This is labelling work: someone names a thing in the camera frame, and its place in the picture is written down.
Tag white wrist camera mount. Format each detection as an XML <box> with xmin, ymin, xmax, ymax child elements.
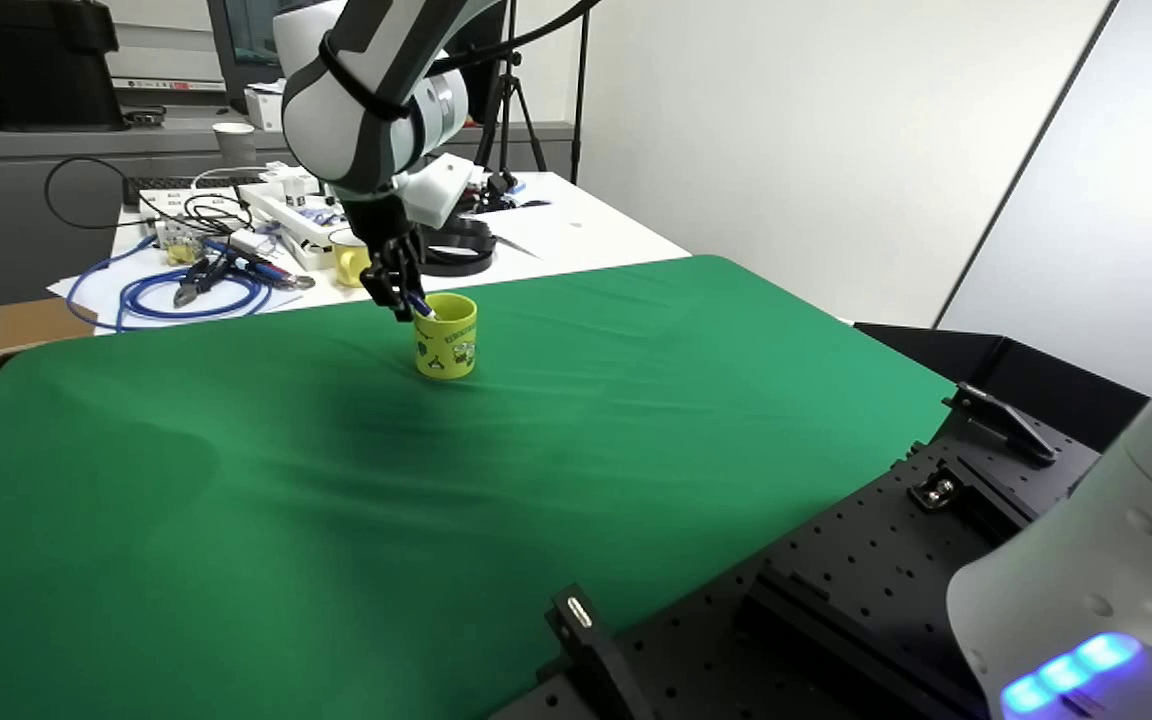
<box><xmin>393</xmin><ymin>154</ymin><xmax>490</xmax><ymax>234</ymax></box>

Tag plain yellow mug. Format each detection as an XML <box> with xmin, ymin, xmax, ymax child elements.
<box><xmin>327</xmin><ymin>235</ymin><xmax>375</xmax><ymax>291</ymax></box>

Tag black computer monitor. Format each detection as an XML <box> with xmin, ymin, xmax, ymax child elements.
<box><xmin>204</xmin><ymin>0</ymin><xmax>293</xmax><ymax>102</ymax></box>

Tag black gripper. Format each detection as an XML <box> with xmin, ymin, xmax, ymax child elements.
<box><xmin>336</xmin><ymin>186</ymin><xmax>433</xmax><ymax>322</ymax></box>

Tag black clamp with silver label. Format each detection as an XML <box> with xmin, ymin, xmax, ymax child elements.
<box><xmin>544</xmin><ymin>581</ymin><xmax>635</xmax><ymax>720</ymax></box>

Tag black flat angled bracket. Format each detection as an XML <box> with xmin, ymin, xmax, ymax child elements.
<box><xmin>943</xmin><ymin>379</ymin><xmax>1066</xmax><ymax>470</ymax></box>

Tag white parts tray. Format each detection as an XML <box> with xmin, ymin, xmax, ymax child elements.
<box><xmin>238</xmin><ymin>171</ymin><xmax>357</xmax><ymax>258</ymax></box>

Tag white small bowl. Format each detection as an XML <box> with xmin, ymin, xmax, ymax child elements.
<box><xmin>210</xmin><ymin>116</ymin><xmax>260</xmax><ymax>169</ymax></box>

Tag silver hand tool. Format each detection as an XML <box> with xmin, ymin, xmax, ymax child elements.
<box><xmin>230</xmin><ymin>230</ymin><xmax>321</xmax><ymax>291</ymax></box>

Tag thin black stand pole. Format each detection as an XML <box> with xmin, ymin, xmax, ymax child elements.
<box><xmin>564</xmin><ymin>0</ymin><xmax>598</xmax><ymax>188</ymax></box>

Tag dark handled pliers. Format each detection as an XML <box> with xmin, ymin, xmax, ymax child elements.
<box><xmin>172</xmin><ymin>247</ymin><xmax>239</xmax><ymax>313</ymax></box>

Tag thin black cable loop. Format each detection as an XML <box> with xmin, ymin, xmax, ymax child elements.
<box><xmin>40</xmin><ymin>154</ymin><xmax>147</xmax><ymax>240</ymax></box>

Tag white work table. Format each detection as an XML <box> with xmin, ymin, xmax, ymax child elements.
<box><xmin>50</xmin><ymin>169</ymin><xmax>691</xmax><ymax>335</ymax></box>

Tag black office chair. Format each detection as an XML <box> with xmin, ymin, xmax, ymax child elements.
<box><xmin>0</xmin><ymin>0</ymin><xmax>168</xmax><ymax>135</ymax></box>

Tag yellow printed mug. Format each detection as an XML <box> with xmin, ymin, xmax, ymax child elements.
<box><xmin>412</xmin><ymin>291</ymin><xmax>486</xmax><ymax>388</ymax></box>

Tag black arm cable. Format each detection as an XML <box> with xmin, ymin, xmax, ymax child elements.
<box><xmin>421</xmin><ymin>0</ymin><xmax>604</xmax><ymax>79</ymax></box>

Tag black perforated breadboard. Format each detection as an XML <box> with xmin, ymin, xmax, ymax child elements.
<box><xmin>490</xmin><ymin>398</ymin><xmax>1106</xmax><ymax>720</ymax></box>

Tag blue cable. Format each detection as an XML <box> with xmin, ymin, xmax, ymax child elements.
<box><xmin>65</xmin><ymin>235</ymin><xmax>279</xmax><ymax>335</ymax></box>

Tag black camera tripod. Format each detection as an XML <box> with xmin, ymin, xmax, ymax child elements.
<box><xmin>474</xmin><ymin>0</ymin><xmax>552</xmax><ymax>178</ymax></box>

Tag green table cloth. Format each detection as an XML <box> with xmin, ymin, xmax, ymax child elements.
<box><xmin>0</xmin><ymin>251</ymin><xmax>959</xmax><ymax>720</ymax></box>

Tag small black mount block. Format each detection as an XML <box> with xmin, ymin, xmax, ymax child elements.
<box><xmin>908</xmin><ymin>470</ymin><xmax>970</xmax><ymax>517</ymax></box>

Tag black round case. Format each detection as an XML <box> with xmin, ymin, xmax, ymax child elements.
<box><xmin>415</xmin><ymin>217</ymin><xmax>501</xmax><ymax>280</ymax></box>

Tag black raised mounting plate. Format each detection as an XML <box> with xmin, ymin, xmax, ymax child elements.
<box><xmin>735</xmin><ymin>444</ymin><xmax>1072</xmax><ymax>720</ymax></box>

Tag small yellowish clear cup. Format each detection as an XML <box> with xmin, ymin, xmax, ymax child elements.
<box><xmin>157</xmin><ymin>217</ymin><xmax>210</xmax><ymax>267</ymax></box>

